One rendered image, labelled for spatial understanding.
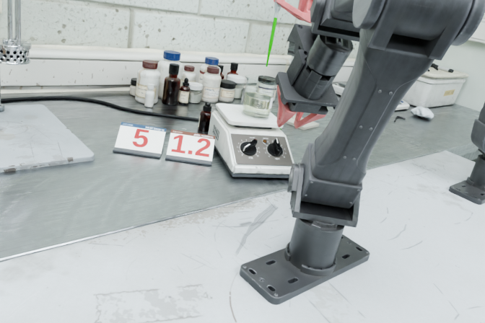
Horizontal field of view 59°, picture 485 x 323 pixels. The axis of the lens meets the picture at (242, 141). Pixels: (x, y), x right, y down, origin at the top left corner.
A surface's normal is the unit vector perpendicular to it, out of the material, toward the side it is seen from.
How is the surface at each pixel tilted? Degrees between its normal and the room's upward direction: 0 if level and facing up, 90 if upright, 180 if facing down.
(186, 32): 90
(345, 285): 0
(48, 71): 90
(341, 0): 90
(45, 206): 0
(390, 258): 0
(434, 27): 130
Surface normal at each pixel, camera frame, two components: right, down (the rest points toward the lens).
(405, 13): -0.07, 0.66
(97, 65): 0.63, 0.37
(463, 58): -0.76, 0.10
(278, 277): 0.17, -0.92
